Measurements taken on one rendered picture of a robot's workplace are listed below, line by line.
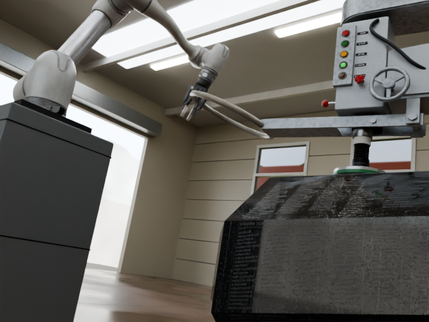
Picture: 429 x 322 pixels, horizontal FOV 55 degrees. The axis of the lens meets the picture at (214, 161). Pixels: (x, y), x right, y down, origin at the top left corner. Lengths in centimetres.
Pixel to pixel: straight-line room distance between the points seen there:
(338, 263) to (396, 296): 18
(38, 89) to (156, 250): 863
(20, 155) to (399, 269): 117
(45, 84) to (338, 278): 120
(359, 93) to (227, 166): 834
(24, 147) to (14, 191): 14
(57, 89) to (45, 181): 37
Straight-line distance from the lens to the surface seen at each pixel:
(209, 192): 1017
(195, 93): 202
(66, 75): 166
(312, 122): 187
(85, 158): 151
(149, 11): 207
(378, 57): 187
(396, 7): 199
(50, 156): 145
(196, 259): 1004
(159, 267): 1022
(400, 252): 129
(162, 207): 1010
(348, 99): 181
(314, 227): 139
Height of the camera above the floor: 40
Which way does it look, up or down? 15 degrees up
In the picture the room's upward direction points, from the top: 9 degrees clockwise
